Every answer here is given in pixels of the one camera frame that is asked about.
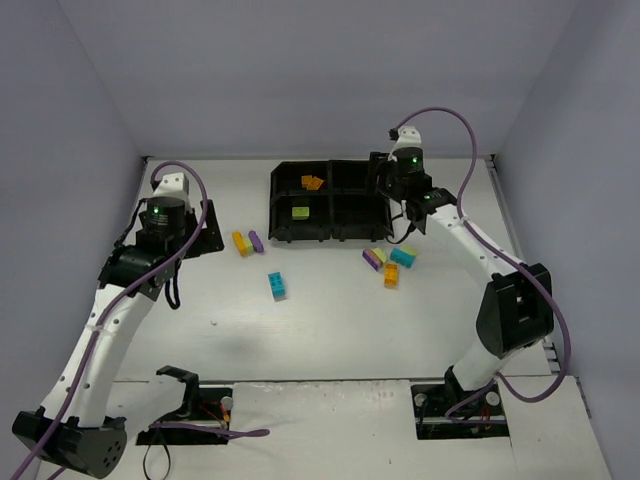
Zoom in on orange long lego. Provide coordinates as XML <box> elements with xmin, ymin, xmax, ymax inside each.
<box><xmin>232</xmin><ymin>231</ymin><xmax>249</xmax><ymax>257</ymax></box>

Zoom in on lime small lego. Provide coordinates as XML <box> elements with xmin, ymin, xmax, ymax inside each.
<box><xmin>242</xmin><ymin>237</ymin><xmax>254</xmax><ymax>254</ymax></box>

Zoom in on purple studded lego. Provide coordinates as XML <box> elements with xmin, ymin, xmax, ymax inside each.
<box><xmin>248</xmin><ymin>230</ymin><xmax>264</xmax><ymax>254</ymax></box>

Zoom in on teal two-stud lego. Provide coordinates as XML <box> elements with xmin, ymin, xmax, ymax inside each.
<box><xmin>267</xmin><ymin>272</ymin><xmax>286</xmax><ymax>301</ymax></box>

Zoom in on purple and lime lego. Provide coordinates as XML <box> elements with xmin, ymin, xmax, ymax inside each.
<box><xmin>362</xmin><ymin>247</ymin><xmax>387</xmax><ymax>271</ymax></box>

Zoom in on teal and lime lego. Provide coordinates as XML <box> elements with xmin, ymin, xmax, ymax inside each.
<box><xmin>390</xmin><ymin>246</ymin><xmax>417</xmax><ymax>268</ymax></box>

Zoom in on orange translucent lego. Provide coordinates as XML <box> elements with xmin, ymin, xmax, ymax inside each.
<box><xmin>384</xmin><ymin>262</ymin><xmax>399</xmax><ymax>288</ymax></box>

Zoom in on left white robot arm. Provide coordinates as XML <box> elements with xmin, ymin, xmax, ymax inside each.
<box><xmin>12</xmin><ymin>195</ymin><xmax>224</xmax><ymax>479</ymax></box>

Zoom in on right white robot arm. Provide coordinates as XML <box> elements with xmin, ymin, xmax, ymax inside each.
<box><xmin>366</xmin><ymin>147</ymin><xmax>554</xmax><ymax>393</ymax></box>

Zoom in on black four-compartment tray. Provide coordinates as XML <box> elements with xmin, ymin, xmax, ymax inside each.
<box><xmin>268</xmin><ymin>160</ymin><xmax>394</xmax><ymax>243</ymax></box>

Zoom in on lime lego in tray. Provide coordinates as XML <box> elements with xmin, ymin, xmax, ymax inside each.
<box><xmin>291</xmin><ymin>206</ymin><xmax>310</xmax><ymax>221</ymax></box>

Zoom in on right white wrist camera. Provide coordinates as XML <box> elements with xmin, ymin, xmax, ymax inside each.
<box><xmin>388</xmin><ymin>125</ymin><xmax>422</xmax><ymax>151</ymax></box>

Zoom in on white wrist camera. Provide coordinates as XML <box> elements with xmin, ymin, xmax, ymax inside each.
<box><xmin>388</xmin><ymin>125</ymin><xmax>422</xmax><ymax>151</ymax></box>
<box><xmin>152</xmin><ymin>173</ymin><xmax>190</xmax><ymax>203</ymax></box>

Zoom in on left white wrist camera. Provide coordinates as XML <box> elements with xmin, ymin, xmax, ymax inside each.
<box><xmin>152</xmin><ymin>173</ymin><xmax>190</xmax><ymax>203</ymax></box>

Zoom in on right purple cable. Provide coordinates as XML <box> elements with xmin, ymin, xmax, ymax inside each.
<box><xmin>389</xmin><ymin>106</ymin><xmax>572</xmax><ymax>425</ymax></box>

